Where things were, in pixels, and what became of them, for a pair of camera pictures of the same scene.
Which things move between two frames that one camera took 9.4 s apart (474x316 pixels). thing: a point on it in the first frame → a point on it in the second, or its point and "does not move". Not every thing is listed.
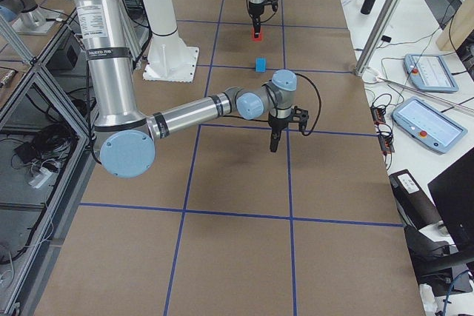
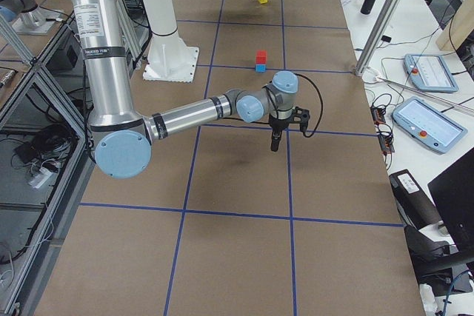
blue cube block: (261, 64) does not move
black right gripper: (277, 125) does not move
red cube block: (259, 38) → (261, 57)
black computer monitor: (452, 192) does not move
